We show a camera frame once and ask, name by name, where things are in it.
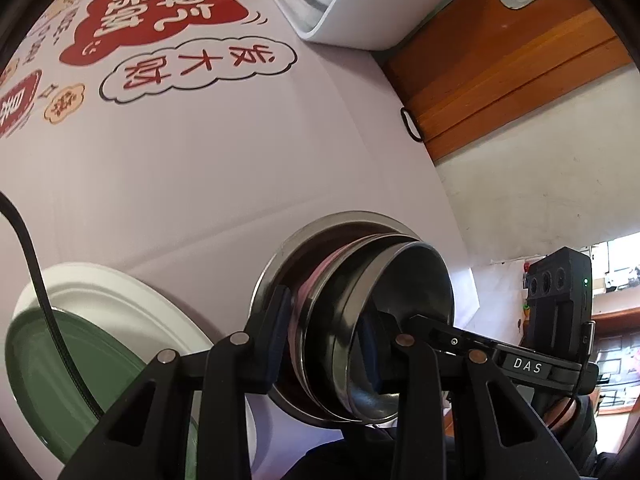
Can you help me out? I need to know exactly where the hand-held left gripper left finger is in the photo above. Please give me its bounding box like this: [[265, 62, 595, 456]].
[[57, 285, 293, 480]]

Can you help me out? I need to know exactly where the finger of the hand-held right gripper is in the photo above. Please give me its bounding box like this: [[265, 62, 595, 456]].
[[407, 315, 496, 361]]

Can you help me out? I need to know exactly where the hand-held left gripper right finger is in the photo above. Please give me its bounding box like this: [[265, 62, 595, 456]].
[[357, 310, 568, 480]]

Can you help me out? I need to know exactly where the steel bowl with handles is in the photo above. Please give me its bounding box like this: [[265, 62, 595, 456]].
[[345, 241, 456, 423]]

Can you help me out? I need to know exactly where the wide-rimmed steel bowl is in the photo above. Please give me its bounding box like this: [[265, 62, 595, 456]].
[[251, 210, 426, 428]]

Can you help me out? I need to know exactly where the white paper plate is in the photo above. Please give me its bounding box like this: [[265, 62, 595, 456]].
[[10, 262, 258, 480]]

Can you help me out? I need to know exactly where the green plate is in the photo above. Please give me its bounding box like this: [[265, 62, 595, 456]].
[[4, 308, 201, 480]]

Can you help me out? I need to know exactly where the person's right hand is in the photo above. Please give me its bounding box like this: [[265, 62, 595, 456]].
[[542, 394, 583, 431]]

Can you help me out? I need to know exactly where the printed pink tablecloth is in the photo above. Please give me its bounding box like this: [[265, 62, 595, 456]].
[[0, 0, 481, 480]]

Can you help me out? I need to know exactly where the orange wooden door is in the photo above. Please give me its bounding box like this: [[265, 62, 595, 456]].
[[377, 0, 636, 163]]

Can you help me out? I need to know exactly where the white sterilizer cabinet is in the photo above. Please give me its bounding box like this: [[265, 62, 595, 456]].
[[261, 0, 481, 52]]

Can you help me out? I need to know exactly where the black cable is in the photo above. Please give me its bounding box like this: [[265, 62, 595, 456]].
[[0, 191, 106, 418]]

